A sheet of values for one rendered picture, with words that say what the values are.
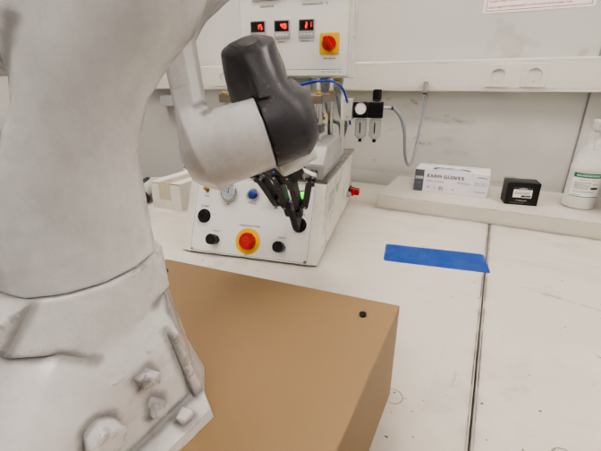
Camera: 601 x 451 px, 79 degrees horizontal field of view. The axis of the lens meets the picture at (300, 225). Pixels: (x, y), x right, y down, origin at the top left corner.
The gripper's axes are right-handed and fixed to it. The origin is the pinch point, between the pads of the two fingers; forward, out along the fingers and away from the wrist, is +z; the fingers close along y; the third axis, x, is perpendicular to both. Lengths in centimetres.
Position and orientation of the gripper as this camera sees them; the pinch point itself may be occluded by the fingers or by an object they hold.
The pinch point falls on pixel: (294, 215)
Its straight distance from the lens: 79.1
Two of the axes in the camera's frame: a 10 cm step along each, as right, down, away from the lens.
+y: -9.7, -0.8, 2.4
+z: 1.5, 5.6, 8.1
